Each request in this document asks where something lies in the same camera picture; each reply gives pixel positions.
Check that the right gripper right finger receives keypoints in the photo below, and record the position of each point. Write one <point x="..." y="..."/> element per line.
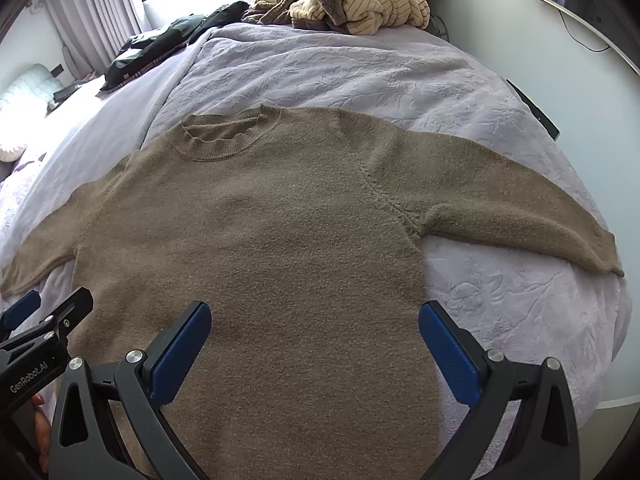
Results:
<point x="543" y="440"/>

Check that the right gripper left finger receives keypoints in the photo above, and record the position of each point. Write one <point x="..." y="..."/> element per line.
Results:
<point x="86" y="442"/>

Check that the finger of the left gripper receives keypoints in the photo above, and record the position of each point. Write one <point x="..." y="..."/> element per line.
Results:
<point x="19" y="312"/>
<point x="63" y="319"/>

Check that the brown knit sweater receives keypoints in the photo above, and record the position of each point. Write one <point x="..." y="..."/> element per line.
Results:
<point x="301" y="229"/>

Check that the dark green clothes pile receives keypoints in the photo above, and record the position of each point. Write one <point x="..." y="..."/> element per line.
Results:
<point x="141" y="53"/>

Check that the beige striped clothes pile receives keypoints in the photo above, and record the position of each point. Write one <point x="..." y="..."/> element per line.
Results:
<point x="353" y="17"/>

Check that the left hand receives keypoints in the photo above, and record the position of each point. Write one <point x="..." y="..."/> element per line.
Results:
<point x="42" y="432"/>

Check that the black bed side panel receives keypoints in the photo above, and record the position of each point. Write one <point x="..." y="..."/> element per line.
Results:
<point x="536" y="111"/>

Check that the lavender bed quilt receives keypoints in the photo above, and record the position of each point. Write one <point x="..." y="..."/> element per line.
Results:
<point x="529" y="304"/>

